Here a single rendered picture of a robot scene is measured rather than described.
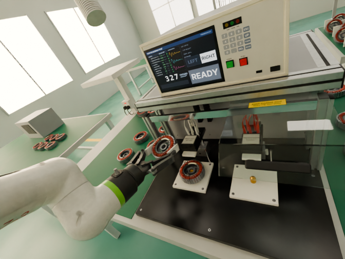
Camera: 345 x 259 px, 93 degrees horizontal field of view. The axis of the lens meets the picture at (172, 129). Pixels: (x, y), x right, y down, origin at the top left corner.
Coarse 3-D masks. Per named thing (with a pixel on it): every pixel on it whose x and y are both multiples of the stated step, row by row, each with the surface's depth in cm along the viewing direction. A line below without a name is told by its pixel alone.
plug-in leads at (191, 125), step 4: (184, 120) 73; (188, 120) 72; (192, 120) 72; (184, 124) 74; (192, 124) 77; (196, 124) 74; (192, 128) 76; (196, 128) 72; (188, 132) 75; (192, 132) 74; (196, 132) 73
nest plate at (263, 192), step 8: (232, 184) 62; (240, 184) 61; (248, 184) 60; (256, 184) 59; (264, 184) 58; (272, 184) 57; (232, 192) 60; (240, 192) 59; (248, 192) 58; (256, 192) 57; (264, 192) 56; (272, 192) 55; (248, 200) 56; (256, 200) 55; (264, 200) 54; (272, 200) 53
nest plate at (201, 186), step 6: (204, 162) 76; (204, 168) 73; (210, 168) 72; (186, 174) 74; (210, 174) 71; (180, 180) 73; (204, 180) 68; (174, 186) 72; (180, 186) 70; (186, 186) 69; (192, 186) 68; (198, 186) 67; (204, 186) 66; (204, 192) 64
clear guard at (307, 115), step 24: (288, 96) 47; (312, 96) 43; (240, 120) 46; (264, 120) 42; (288, 120) 39; (312, 120) 37; (336, 120) 34; (240, 144) 39; (264, 144) 36; (288, 144) 34; (312, 144) 32; (336, 144) 30; (240, 168) 38; (312, 168) 32; (336, 168) 30
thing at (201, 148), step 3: (201, 141) 82; (204, 141) 81; (207, 141) 80; (201, 144) 80; (207, 144) 80; (201, 147) 78; (204, 147) 78; (207, 147) 79; (198, 150) 80; (201, 150) 79; (204, 150) 78; (207, 150) 79; (198, 153) 81; (201, 153) 80; (204, 153) 79
